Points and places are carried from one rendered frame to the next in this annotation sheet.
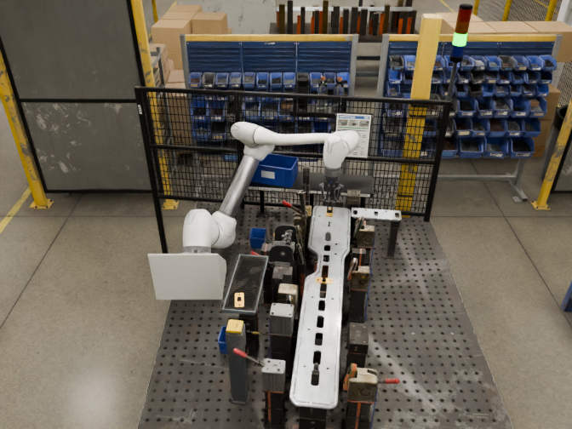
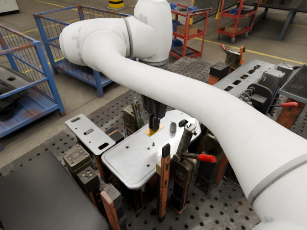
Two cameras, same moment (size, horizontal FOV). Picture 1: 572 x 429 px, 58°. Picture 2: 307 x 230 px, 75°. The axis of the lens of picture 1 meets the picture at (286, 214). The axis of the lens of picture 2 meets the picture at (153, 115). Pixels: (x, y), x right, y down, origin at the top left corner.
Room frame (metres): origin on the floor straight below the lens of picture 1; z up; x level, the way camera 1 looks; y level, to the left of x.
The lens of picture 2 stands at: (2.82, 0.11, 1.64)
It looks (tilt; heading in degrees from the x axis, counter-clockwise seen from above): 40 degrees down; 218
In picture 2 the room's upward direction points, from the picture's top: straight up
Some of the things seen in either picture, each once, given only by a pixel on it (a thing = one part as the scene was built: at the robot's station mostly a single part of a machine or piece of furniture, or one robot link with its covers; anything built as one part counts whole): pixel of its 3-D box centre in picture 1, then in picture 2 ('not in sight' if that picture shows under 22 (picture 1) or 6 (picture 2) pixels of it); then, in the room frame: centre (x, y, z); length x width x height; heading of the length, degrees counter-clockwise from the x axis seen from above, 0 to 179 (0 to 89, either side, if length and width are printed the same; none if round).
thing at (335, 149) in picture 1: (334, 150); (149, 29); (2.38, -0.25, 1.47); 0.13 x 0.11 x 0.16; 147
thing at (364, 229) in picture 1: (363, 253); (134, 134); (2.29, -0.44, 0.87); 0.12 x 0.09 x 0.35; 83
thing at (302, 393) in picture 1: (325, 284); (214, 98); (1.89, -0.19, 1.00); 1.38 x 0.22 x 0.02; 173
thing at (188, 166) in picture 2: (300, 241); (181, 185); (2.39, -0.08, 0.88); 0.07 x 0.06 x 0.35; 83
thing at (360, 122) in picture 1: (352, 135); not in sight; (2.91, -0.41, 1.30); 0.23 x 0.02 x 0.31; 83
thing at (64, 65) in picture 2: not in sight; (89, 47); (1.04, -2.55, 0.47); 1.20 x 0.80 x 0.95; 91
